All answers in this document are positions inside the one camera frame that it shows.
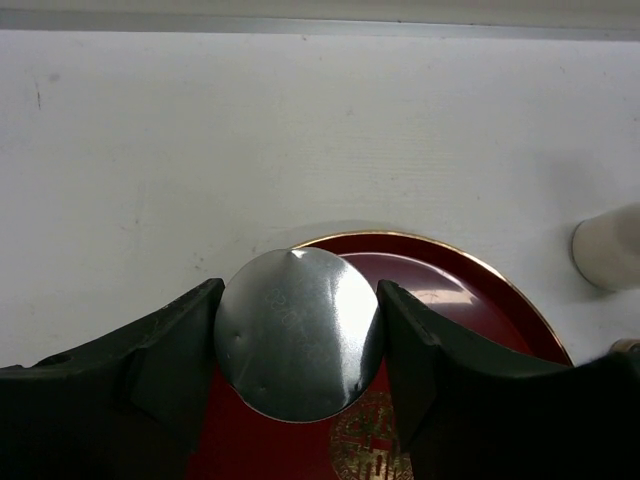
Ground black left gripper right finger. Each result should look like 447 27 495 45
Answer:
377 281 639 479

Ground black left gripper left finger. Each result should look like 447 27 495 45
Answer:
1 279 224 479

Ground blue label silver lid jar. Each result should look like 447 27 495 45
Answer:
213 247 384 423

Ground red round tray gold emblem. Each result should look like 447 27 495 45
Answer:
186 231 571 479

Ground small black cap pepper bottle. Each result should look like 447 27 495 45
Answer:
610 338 640 354

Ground black cap white powder bottle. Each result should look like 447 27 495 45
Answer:
571 202 639 291

